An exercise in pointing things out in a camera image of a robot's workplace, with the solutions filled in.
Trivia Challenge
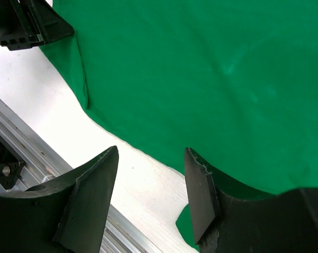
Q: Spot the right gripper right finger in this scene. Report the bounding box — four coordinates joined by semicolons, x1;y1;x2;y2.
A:
184;148;318;252

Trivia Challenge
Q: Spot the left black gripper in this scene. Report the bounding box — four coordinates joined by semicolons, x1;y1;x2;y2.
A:
0;0;75;51

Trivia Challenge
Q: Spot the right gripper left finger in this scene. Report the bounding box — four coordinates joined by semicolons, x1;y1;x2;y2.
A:
0;146;119;252

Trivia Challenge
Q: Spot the green t shirt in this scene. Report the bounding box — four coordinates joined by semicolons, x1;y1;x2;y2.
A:
39;0;318;250

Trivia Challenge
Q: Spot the aluminium table frame rail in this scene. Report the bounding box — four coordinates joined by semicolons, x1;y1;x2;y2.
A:
0;99;160;252

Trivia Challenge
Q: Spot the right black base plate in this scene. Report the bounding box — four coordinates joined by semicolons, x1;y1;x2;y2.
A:
0;136;25;190

